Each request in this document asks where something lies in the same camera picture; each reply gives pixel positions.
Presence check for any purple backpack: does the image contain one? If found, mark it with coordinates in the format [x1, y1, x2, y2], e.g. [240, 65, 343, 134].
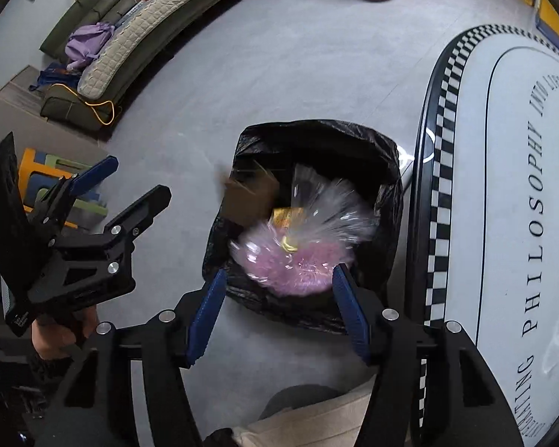
[64, 22, 116, 72]

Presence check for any pink clear plastic bag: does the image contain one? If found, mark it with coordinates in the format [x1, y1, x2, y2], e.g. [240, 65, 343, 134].
[230, 165, 378, 297]

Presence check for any person left hand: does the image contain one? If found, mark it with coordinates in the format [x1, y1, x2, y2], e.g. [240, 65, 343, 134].
[31, 306, 99, 360]

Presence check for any dark green floor bag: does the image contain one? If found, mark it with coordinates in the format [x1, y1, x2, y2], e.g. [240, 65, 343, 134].
[40, 83, 116, 133]

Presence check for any brown corrugated cardboard piece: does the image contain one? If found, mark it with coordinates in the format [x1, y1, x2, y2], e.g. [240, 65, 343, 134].
[217, 165, 280, 229]

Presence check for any yellow toy slide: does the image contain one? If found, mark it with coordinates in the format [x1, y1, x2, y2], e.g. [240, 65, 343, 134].
[535, 0, 559, 51]

